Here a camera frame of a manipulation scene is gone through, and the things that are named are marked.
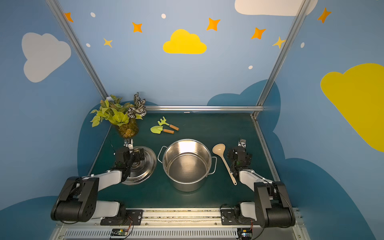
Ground green toy trowel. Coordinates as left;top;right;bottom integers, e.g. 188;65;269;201
151;126;175;134

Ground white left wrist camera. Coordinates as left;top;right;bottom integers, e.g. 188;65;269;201
124;139;134;150

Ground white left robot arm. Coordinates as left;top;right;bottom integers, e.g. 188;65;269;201
51;147;145;224

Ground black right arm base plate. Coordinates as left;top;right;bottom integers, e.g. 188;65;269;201
220;208;258;226

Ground left small circuit board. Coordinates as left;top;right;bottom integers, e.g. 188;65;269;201
110;229;129;238

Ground green toy rake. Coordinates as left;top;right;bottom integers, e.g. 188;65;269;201
158;116;179;131

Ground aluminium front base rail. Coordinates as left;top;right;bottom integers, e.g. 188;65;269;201
50;207;310;240

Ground aluminium back frame rail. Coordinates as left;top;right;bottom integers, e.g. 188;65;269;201
146;106;264;112

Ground aluminium frame rail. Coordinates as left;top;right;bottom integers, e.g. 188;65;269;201
251;112;280;181
146;106;264;112

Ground aluminium left frame post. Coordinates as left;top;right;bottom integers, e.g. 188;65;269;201
46;0;109;100

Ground aluminium frame post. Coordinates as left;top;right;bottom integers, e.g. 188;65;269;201
46;0;109;100
256;0;315;109

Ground small circuit board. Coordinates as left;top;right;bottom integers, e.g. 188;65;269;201
237;228;253;240
110;229;129;238

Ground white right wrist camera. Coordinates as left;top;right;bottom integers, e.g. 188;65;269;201
238;139;246;149

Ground beige plastic ladle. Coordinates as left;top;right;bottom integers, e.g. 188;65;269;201
213;144;237;186

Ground aluminium right frame rail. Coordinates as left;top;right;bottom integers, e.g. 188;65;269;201
251;112;280;181

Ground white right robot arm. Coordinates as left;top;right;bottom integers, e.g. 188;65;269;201
227;146;296;228

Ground artificial green potted plant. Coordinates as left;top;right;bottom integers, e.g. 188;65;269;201
91;93;147;139

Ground aluminium right frame post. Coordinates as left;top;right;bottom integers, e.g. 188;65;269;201
256;0;315;109

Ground right small circuit board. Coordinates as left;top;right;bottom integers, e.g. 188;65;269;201
237;228;253;240

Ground stainless steel pot lid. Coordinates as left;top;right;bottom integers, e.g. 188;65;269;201
122;146;157;186

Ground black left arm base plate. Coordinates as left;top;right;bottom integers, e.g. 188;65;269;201
100;209;144;226

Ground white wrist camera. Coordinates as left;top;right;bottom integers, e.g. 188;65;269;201
238;139;246;149
124;139;134;150

